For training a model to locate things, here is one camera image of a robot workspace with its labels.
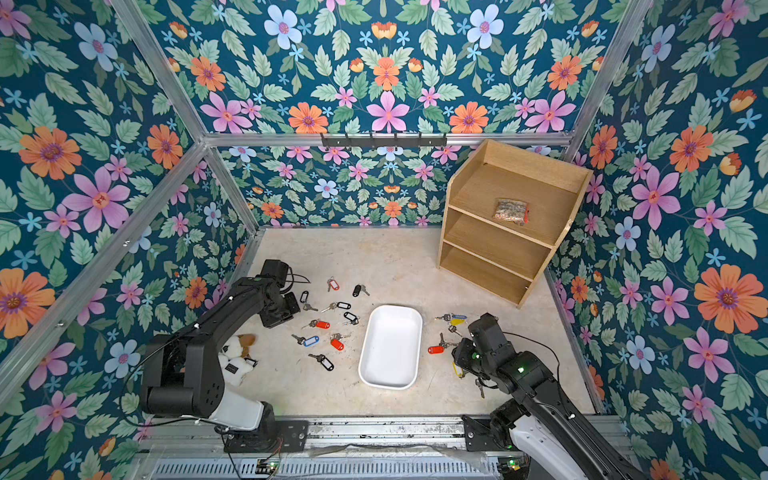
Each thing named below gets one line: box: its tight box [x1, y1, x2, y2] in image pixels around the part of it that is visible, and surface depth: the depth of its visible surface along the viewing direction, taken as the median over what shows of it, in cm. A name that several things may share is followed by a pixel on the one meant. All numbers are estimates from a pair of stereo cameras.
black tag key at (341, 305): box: [321, 301, 352, 313], surface depth 100 cm
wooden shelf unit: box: [437, 140, 594, 308], surface depth 90 cm
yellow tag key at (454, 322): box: [448, 318, 465, 338], surface depth 95 cm
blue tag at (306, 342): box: [291, 334, 320, 347], surface depth 92 cm
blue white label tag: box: [435, 313, 467, 321], surface depth 97 cm
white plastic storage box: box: [358, 304, 423, 390], surface depth 90 cm
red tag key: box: [301, 319, 331, 330], surface depth 95 cm
